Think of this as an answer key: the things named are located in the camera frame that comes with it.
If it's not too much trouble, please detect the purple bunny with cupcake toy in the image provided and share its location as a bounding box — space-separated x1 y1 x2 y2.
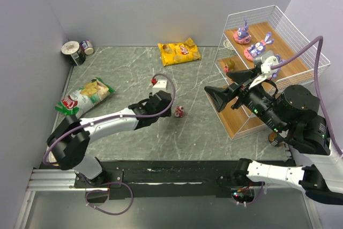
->
272 54 285 79

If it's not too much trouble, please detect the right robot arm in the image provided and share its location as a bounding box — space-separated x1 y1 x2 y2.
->
204 68 342 205

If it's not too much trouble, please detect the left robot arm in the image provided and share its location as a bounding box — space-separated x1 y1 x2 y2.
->
47 91 174 186

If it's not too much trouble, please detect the Chobani yogurt cup behind shelf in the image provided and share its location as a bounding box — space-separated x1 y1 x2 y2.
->
222 39 234 50

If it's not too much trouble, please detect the tin can front right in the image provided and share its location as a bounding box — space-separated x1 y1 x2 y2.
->
268 131 285 147

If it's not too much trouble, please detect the yellow Lays chips bag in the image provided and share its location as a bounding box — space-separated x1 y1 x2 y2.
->
158 38 202 67

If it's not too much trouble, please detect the green chips bag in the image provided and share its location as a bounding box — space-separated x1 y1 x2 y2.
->
55 77 115 118

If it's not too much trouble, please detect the small blue white cup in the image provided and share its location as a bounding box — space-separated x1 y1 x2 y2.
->
80 40 94 55

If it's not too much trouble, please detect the Chobani yogurt cup front left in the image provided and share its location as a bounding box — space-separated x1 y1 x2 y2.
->
48 152 59 166

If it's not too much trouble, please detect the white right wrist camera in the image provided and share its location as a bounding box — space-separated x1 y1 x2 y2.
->
249 50 278 89

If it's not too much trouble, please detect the white wire wooden shelf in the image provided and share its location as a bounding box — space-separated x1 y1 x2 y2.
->
205 5 330 140

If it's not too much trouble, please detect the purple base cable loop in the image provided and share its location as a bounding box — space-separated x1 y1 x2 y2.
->
85 182 134 216

